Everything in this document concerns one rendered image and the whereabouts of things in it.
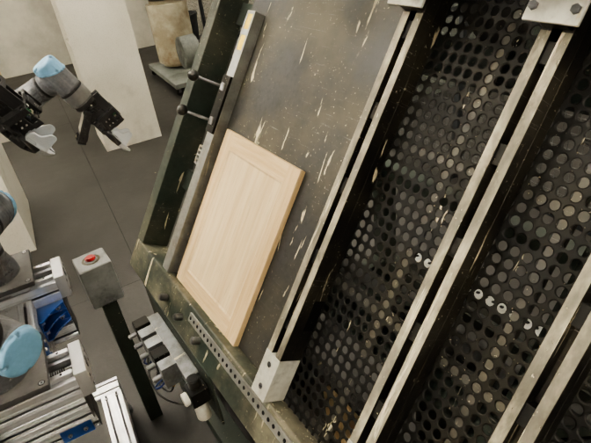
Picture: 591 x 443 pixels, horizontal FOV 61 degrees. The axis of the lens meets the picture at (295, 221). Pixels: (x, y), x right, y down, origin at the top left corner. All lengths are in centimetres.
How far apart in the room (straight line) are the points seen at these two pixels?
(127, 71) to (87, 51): 40
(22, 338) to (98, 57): 425
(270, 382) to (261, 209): 50
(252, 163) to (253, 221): 18
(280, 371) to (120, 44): 440
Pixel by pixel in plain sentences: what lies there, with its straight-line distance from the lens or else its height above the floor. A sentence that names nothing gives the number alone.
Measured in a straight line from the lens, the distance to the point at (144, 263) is 205.
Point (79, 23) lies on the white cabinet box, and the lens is 527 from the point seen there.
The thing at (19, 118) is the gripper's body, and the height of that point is 167.
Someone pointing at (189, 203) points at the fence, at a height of 113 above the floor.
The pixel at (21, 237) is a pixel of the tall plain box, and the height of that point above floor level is 13.
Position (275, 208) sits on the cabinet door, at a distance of 144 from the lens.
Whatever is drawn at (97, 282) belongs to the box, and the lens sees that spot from 204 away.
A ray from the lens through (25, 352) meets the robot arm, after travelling 132.
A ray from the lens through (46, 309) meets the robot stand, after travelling 195.
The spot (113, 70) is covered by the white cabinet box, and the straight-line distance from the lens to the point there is 537.
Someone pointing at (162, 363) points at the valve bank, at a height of 76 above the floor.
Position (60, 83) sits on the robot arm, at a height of 161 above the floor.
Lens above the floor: 200
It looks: 33 degrees down
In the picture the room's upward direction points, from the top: 8 degrees counter-clockwise
